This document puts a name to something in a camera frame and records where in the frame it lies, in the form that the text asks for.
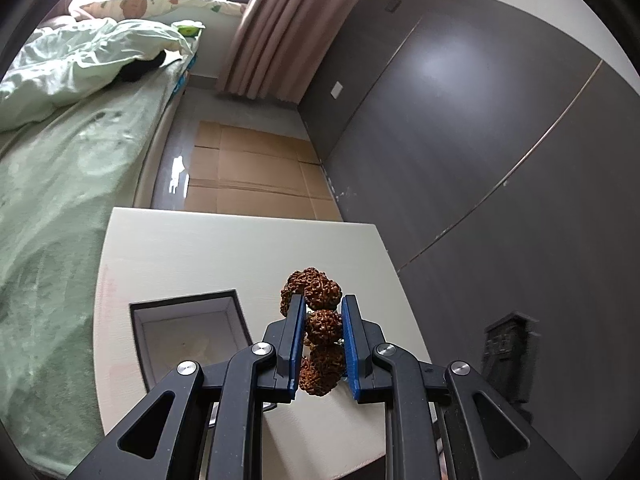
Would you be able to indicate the green bed sheet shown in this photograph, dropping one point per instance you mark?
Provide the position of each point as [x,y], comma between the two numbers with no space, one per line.
[50,210]

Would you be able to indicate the pink curtain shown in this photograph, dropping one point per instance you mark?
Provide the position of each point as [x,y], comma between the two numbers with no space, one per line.
[280,35]

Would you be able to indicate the green and white packet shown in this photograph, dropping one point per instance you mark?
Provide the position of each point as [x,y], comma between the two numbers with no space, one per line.
[189,29]

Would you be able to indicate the white wall socket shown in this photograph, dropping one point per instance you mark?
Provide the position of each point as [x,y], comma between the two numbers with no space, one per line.
[337,90]

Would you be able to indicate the cartoon printed cushion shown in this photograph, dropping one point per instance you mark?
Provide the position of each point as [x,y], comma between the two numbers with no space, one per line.
[150,6]

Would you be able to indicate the light green quilt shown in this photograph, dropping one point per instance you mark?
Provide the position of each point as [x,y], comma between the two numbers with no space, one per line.
[75,60]

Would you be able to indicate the black box with white lining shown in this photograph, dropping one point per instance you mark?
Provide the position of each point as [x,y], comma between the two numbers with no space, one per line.
[190,330]

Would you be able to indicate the flattened brown cardboard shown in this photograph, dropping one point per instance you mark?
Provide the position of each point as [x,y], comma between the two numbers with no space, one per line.
[250,170]

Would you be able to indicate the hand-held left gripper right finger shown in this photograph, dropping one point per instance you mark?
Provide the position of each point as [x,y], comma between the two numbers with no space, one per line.
[350,340]

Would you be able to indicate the white low table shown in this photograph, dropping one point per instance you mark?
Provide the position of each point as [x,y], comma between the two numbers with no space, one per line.
[240,245]

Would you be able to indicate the bed with printed side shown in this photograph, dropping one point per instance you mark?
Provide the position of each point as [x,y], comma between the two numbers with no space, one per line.
[160,125]

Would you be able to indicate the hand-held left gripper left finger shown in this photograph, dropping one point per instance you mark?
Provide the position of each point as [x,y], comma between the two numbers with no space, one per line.
[299,330]

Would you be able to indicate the black cloth item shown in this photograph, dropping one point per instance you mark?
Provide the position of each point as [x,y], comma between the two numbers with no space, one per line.
[142,67]

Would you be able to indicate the pink pillow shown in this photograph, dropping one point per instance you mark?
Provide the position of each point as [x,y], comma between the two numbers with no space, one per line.
[62,22]

